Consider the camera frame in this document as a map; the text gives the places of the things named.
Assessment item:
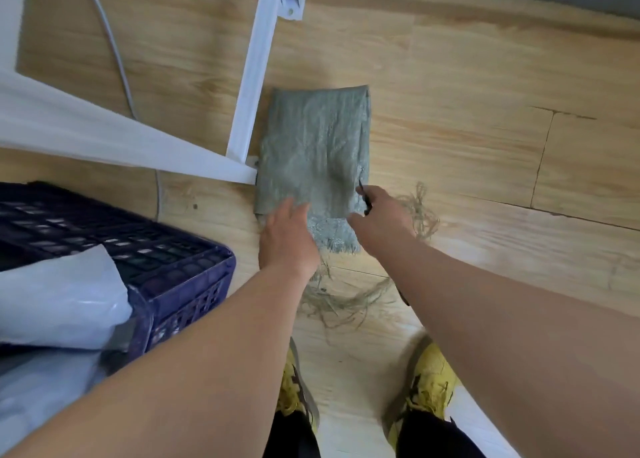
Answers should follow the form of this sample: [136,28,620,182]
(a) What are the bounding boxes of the person's right hand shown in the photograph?
[347,185,419,260]

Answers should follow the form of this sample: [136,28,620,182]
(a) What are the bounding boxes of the person's left hand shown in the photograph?
[258,198,321,280]

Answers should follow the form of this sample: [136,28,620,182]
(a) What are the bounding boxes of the small black cutting tool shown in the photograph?
[357,179,374,217]

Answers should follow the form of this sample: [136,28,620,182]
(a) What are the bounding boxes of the green woven sack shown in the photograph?
[254,85,372,254]

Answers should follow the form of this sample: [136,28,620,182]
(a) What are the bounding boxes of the person's left forearm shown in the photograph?
[0,265,321,458]

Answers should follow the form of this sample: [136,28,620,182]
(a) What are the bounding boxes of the person's right forearm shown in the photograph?
[375,238,640,458]

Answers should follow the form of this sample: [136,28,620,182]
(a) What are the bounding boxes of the loose green fibre threads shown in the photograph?
[299,182,442,334]

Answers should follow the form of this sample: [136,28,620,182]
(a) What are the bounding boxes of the dark blue plastic crate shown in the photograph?
[0,181,237,373]

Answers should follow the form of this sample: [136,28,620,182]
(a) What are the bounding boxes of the yellow right shoe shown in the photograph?
[384,340,461,449]

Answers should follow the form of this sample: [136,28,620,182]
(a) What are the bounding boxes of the yellow shoe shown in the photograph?
[275,338,321,434]
[384,340,461,449]

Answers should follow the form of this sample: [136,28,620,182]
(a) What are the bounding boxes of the yellow left shoe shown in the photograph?
[275,338,321,434]

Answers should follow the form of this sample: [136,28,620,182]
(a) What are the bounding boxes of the black left trouser leg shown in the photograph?
[262,410,322,458]

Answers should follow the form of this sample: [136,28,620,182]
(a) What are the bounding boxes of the black trouser leg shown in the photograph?
[262,410,322,458]
[395,410,487,458]

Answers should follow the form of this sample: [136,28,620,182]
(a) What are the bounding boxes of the black right trouser leg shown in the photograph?
[395,410,487,458]

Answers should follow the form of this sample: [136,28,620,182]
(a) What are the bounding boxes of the white plastic bag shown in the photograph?
[0,244,134,351]

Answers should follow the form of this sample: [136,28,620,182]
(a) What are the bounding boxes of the grey plastic bag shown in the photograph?
[0,348,112,454]

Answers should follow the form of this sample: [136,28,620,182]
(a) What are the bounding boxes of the white metal table frame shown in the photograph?
[0,0,309,186]

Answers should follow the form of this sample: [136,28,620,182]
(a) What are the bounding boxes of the white cable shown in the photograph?
[80,0,164,223]

